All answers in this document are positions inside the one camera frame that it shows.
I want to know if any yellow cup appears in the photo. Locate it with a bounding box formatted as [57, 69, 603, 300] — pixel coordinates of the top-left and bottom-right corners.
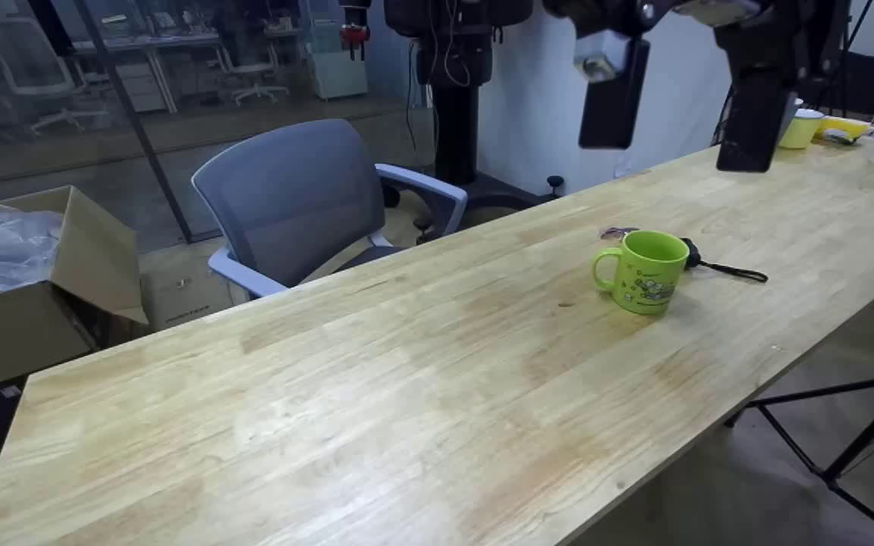
[777, 107, 828, 154]

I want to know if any black partition frame post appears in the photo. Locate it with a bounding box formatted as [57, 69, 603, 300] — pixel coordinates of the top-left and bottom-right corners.
[27, 0, 198, 246]

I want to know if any black spoon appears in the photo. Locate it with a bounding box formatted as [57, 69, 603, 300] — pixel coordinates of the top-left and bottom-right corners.
[675, 237, 769, 287]

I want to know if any red hanging object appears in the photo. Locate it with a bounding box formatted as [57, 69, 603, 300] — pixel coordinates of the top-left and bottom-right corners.
[336, 0, 373, 55]

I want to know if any flat cardboard box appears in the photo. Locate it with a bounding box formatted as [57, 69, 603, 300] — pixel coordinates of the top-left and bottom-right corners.
[137, 237, 249, 329]

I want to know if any grey office chair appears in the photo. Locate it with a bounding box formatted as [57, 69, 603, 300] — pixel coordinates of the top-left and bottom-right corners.
[189, 116, 469, 300]

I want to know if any white cabinet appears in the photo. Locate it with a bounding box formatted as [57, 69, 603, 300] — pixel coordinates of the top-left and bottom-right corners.
[297, 0, 373, 104]

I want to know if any clear plastic wrap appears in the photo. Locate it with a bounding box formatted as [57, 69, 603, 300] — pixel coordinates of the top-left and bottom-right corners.
[0, 190, 64, 306]

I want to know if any black tripod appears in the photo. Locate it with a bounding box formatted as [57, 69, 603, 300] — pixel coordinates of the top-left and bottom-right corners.
[724, 367, 874, 546]

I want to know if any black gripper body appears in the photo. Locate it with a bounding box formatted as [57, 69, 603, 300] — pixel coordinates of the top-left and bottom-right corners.
[541, 0, 854, 75]

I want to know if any black panel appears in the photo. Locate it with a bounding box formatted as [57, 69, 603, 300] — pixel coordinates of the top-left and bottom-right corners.
[840, 46, 874, 118]

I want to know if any green mug with print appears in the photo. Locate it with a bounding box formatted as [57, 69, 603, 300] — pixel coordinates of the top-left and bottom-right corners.
[587, 227, 691, 320]

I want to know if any white swivel chair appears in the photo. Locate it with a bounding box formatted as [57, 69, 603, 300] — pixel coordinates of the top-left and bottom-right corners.
[215, 41, 293, 109]

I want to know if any open cardboard box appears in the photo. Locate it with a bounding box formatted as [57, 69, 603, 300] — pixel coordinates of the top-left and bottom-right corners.
[0, 181, 152, 405]

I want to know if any black pillar stand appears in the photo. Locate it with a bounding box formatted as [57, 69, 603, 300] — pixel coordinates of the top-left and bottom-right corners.
[381, 0, 565, 220]

